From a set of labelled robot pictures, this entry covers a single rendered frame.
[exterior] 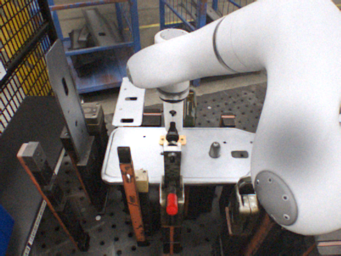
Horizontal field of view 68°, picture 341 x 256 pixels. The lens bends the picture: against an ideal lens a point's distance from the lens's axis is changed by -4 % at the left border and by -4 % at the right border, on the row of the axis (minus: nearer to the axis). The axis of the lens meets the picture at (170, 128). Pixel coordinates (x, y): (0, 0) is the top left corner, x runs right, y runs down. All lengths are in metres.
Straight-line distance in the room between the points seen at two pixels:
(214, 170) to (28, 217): 0.49
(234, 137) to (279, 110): 0.60
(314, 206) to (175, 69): 0.35
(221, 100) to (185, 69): 1.01
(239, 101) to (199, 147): 0.74
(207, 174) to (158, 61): 0.37
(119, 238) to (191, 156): 0.40
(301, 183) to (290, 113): 0.06
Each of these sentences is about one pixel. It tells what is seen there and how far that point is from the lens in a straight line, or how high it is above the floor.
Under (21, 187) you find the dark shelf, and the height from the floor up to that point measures 1.03.
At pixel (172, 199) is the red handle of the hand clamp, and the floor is 1.14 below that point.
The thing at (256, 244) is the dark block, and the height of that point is 0.92.
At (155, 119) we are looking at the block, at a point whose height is 0.98.
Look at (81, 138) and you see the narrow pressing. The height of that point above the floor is 1.05.
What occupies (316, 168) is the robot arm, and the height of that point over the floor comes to 1.44.
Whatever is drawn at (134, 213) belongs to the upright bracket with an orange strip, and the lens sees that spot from 0.76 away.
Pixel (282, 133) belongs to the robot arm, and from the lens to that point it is 0.25.
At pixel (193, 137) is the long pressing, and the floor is 1.00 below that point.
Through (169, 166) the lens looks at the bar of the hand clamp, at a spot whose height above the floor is 1.15.
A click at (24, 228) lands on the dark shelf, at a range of 0.72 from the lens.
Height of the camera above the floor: 1.61
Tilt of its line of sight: 44 degrees down
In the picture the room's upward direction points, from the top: straight up
